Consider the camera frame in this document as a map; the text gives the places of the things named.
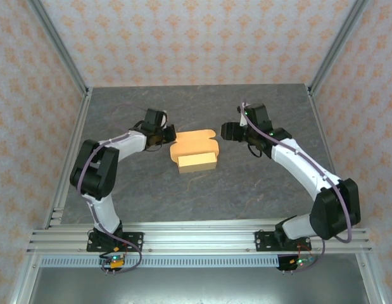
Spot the orange paper box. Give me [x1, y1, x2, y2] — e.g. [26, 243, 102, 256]
[169, 128, 222, 174]

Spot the grey metal panel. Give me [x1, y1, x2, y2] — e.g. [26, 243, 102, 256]
[27, 265, 374, 304]

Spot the aluminium table side rail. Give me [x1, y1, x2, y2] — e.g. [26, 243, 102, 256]
[306, 84, 355, 229]
[43, 87, 94, 229]

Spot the aluminium table edge rail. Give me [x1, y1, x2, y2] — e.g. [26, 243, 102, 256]
[49, 216, 355, 231]

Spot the aluminium frame post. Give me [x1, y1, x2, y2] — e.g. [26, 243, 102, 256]
[308, 0, 371, 96]
[27, 0, 91, 96]

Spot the wide aluminium base rail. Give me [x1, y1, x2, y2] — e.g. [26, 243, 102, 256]
[27, 228, 373, 255]

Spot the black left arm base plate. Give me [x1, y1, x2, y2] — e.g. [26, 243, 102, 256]
[86, 232, 144, 253]

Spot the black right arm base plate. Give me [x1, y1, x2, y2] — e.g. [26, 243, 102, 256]
[255, 230, 312, 253]

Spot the grey slotted cable duct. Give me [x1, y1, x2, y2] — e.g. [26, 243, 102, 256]
[40, 255, 281, 269]

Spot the aluminium lower frame bar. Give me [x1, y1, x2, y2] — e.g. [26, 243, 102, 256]
[355, 253, 385, 304]
[8, 253, 41, 304]

